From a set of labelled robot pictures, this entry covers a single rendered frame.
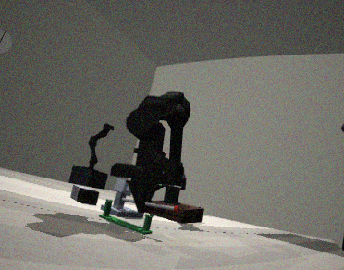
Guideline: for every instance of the green u-shaped bracket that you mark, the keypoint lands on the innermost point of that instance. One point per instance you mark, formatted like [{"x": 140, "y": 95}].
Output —
[{"x": 144, "y": 230}]

